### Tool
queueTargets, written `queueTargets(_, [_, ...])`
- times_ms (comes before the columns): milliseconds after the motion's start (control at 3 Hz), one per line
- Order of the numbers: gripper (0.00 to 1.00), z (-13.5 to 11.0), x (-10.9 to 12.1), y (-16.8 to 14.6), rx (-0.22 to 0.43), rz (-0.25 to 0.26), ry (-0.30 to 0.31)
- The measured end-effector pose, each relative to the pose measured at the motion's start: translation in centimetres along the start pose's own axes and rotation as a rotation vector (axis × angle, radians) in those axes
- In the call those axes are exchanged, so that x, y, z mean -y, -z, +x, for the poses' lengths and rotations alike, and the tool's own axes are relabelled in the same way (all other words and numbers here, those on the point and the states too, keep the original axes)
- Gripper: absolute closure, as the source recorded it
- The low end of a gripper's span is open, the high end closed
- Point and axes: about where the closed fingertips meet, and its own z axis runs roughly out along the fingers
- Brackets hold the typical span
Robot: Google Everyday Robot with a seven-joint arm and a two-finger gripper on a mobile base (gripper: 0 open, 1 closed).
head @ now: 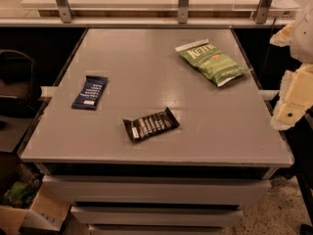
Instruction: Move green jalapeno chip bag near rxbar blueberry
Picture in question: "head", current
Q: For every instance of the metal shelf bracket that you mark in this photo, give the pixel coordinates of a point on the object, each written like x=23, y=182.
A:
x=64, y=11
x=262, y=10
x=182, y=11

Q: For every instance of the left metal shelf bracket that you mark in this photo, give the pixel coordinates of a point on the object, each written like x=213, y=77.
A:
x=64, y=11

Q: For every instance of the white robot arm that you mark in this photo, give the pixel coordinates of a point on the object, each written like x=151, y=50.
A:
x=296, y=89

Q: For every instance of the black chair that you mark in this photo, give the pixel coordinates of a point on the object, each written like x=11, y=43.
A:
x=19, y=89

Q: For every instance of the black rxbar chocolate bar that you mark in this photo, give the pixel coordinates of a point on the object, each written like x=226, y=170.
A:
x=143, y=128

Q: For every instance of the middle metal shelf bracket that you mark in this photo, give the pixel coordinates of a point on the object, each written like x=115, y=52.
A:
x=182, y=11

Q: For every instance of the blue rxbar blueberry bar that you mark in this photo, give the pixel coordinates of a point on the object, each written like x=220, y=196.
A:
x=90, y=94

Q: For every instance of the right metal shelf bracket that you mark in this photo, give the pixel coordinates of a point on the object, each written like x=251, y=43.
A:
x=262, y=10

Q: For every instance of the green jalapeno chip bag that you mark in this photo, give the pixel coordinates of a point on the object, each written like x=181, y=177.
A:
x=213, y=63

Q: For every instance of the cardboard box with snacks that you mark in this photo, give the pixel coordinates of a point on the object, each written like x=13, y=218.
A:
x=27, y=207

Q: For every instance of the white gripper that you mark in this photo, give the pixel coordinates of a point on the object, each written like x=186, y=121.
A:
x=303, y=36

